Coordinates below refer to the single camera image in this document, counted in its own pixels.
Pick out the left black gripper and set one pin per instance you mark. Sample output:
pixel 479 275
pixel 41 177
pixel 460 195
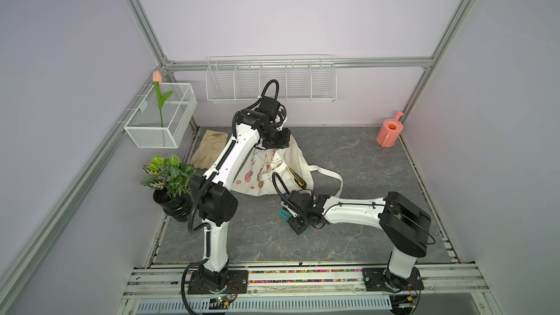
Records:
pixel 284 142

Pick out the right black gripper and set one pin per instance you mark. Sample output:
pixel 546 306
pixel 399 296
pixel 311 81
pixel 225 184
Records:
pixel 295 228

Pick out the teal utility knife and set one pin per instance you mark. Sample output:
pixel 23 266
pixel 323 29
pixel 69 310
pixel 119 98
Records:
pixel 286 215

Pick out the white cartoon tote bag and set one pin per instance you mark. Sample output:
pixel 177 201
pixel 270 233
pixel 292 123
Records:
pixel 255 176

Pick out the yellow black utility knife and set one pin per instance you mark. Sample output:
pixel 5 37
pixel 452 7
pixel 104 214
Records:
pixel 298 179

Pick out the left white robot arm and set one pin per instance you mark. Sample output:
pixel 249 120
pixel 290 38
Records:
pixel 214 205

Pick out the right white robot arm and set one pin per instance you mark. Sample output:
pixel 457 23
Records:
pixel 406 225

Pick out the beige folded cloth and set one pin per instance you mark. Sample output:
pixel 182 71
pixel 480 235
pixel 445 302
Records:
pixel 212 144

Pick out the green potted plant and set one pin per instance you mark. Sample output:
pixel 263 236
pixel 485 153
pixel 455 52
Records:
pixel 170 179

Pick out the pink watering can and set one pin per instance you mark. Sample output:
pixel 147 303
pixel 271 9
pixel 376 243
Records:
pixel 390 131

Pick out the pink artificial tulip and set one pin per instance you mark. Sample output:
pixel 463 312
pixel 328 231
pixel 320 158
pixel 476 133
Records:
pixel 160 96

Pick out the white wire wall shelf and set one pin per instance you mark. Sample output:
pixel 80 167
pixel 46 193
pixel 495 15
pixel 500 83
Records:
pixel 243 78

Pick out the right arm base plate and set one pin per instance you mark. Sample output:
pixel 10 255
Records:
pixel 381 279

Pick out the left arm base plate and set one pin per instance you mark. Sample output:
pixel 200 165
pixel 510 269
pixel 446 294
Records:
pixel 203 282

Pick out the white vented cable tray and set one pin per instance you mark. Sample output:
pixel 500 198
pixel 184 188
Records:
pixel 296 305

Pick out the white wire basket left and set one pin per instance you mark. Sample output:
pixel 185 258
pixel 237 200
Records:
pixel 143 126

